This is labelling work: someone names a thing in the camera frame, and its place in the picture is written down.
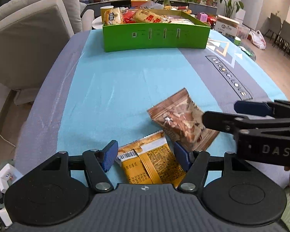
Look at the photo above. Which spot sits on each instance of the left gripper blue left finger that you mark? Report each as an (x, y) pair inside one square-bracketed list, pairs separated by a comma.
[(109, 154)]

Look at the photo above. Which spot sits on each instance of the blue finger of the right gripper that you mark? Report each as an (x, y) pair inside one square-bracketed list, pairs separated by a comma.
[(228, 123), (261, 109)]

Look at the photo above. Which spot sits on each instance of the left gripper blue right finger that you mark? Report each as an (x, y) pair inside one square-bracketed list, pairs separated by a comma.
[(185, 158)]

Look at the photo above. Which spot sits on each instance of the yellow orange snack packet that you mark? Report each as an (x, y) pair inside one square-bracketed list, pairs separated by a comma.
[(150, 161)]

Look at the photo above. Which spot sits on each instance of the brown nut snack packet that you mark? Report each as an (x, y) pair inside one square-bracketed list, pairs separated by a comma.
[(181, 119)]

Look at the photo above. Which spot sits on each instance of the red yellow snack bag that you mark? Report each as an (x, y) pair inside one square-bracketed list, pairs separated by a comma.
[(147, 16)]

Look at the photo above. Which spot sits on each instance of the small bread cube packet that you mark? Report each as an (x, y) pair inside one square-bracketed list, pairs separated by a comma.
[(114, 17)]

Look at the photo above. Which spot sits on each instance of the shiny red snack bag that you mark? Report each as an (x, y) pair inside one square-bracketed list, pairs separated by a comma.
[(128, 17)]

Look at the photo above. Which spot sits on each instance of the blue grey table mat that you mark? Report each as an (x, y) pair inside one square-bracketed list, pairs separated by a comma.
[(91, 97)]

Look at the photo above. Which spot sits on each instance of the dark marble round table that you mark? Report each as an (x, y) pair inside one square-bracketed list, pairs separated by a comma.
[(247, 50)]

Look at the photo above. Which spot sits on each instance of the white plastic shopping bag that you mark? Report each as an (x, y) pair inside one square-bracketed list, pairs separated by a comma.
[(257, 39)]

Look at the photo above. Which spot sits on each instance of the grey dining chair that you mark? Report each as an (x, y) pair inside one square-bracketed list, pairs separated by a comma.
[(284, 38)]

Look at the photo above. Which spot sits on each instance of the white cardboard carton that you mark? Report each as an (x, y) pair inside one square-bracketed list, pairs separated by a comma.
[(226, 26)]

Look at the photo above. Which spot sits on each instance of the tall leafy floor plant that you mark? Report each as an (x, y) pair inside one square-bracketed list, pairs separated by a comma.
[(231, 7)]

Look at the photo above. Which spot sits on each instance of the pink small box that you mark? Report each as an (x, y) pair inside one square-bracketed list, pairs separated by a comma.
[(202, 16)]

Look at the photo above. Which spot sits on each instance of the white power strip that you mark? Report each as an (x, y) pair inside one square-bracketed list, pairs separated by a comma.
[(8, 175)]

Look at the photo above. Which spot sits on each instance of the green cardboard box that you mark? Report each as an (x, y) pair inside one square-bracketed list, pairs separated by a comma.
[(157, 35)]

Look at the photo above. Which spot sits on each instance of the yellow cylindrical can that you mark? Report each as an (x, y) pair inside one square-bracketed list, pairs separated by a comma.
[(105, 11)]

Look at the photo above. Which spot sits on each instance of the beige sofa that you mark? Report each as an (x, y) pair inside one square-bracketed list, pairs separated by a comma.
[(32, 35)]

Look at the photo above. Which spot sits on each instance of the orange tissue box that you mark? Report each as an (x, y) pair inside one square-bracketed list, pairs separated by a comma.
[(138, 3)]

